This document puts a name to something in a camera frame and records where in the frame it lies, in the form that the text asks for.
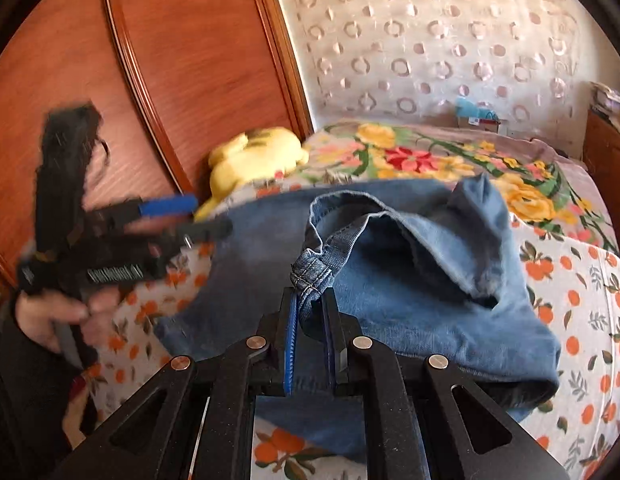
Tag black sleeved left forearm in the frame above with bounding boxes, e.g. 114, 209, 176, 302
0, 313, 80, 479

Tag clutter pile on cabinet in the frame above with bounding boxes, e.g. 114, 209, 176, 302
590, 81, 620, 132

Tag yellow plush toy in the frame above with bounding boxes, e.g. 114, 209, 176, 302
194, 127, 310, 221

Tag orange-print white bed sheet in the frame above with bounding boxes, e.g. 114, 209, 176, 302
85, 217, 620, 479

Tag person's left hand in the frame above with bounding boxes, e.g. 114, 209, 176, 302
14, 287, 121, 353

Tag wooden louvered wardrobe door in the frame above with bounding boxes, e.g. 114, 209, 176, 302
0, 0, 311, 295

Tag sheer patterned curtain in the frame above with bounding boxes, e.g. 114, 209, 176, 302
278, 0, 590, 156

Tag teal item on box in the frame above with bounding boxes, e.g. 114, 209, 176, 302
455, 98, 502, 133

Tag blue denim jeans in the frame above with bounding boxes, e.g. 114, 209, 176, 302
154, 176, 560, 461

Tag wooden side cabinet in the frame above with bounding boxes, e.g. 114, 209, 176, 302
583, 110, 620, 251

